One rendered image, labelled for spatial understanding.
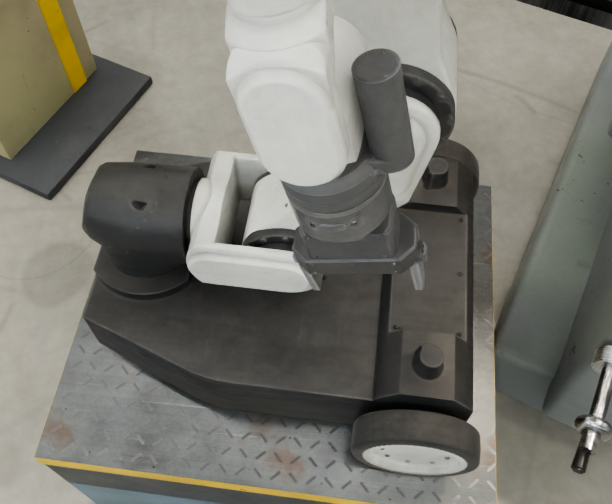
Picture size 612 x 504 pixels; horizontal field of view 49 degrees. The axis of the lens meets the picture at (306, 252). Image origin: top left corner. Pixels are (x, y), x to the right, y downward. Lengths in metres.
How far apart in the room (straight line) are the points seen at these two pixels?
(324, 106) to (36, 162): 1.73
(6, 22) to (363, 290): 1.24
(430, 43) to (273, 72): 0.30
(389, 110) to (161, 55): 1.91
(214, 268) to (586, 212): 1.06
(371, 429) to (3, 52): 1.41
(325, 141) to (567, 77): 1.98
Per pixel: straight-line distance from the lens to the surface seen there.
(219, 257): 0.99
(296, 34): 0.42
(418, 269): 0.66
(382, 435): 1.03
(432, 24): 0.69
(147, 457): 1.23
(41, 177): 2.08
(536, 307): 1.61
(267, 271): 0.99
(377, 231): 0.59
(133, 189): 1.04
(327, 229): 0.56
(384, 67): 0.48
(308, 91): 0.43
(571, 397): 1.45
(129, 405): 1.27
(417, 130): 0.72
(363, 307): 1.12
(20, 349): 1.84
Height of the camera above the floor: 1.56
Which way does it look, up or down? 59 degrees down
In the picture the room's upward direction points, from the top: straight up
